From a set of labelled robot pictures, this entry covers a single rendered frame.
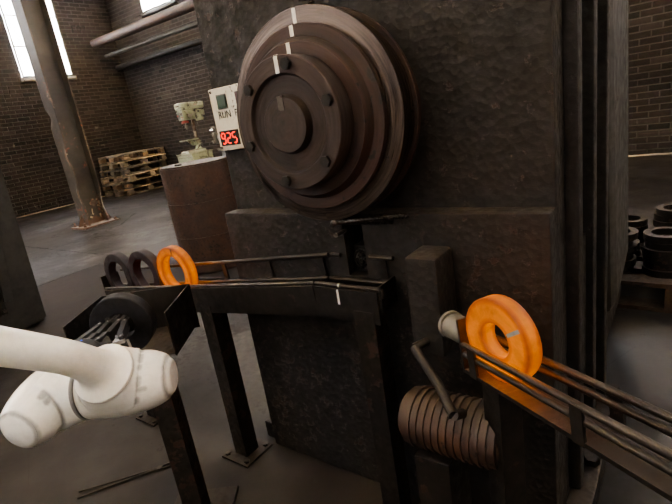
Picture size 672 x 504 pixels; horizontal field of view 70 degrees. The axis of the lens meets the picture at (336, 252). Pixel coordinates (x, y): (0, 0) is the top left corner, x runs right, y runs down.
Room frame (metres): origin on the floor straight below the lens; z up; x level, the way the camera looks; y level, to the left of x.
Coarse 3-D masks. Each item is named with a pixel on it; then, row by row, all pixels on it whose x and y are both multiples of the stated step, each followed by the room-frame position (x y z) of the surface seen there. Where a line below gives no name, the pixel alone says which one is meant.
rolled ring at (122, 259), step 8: (112, 256) 1.81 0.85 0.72; (120, 256) 1.79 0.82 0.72; (104, 264) 1.85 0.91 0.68; (112, 264) 1.85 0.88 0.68; (120, 264) 1.78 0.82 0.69; (112, 272) 1.86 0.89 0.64; (128, 272) 1.76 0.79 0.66; (112, 280) 1.85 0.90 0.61; (120, 280) 1.87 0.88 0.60; (128, 280) 1.77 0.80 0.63
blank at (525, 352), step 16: (480, 304) 0.78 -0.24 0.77; (496, 304) 0.74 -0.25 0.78; (512, 304) 0.73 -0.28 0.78; (480, 320) 0.78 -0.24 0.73; (496, 320) 0.74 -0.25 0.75; (512, 320) 0.71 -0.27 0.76; (528, 320) 0.71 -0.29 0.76; (480, 336) 0.78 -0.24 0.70; (512, 336) 0.71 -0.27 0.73; (528, 336) 0.69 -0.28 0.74; (496, 352) 0.76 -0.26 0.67; (512, 352) 0.71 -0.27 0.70; (528, 352) 0.68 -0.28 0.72; (528, 368) 0.68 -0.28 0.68
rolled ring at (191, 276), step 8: (168, 248) 1.58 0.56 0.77; (176, 248) 1.58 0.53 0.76; (160, 256) 1.62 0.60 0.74; (168, 256) 1.62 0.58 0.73; (176, 256) 1.56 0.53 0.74; (184, 256) 1.56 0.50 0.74; (160, 264) 1.63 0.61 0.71; (168, 264) 1.64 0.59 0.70; (184, 264) 1.54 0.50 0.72; (192, 264) 1.55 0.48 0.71; (160, 272) 1.64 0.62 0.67; (168, 272) 1.64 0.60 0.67; (184, 272) 1.55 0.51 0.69; (192, 272) 1.54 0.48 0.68; (168, 280) 1.62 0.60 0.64; (176, 280) 1.64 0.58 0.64; (192, 280) 1.54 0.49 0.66
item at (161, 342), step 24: (168, 288) 1.31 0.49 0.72; (168, 312) 1.13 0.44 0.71; (192, 312) 1.28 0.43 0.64; (72, 336) 1.14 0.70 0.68; (168, 336) 1.23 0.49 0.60; (168, 408) 1.18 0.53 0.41; (168, 432) 1.19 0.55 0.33; (168, 456) 1.19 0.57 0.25; (192, 456) 1.21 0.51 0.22; (192, 480) 1.18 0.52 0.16
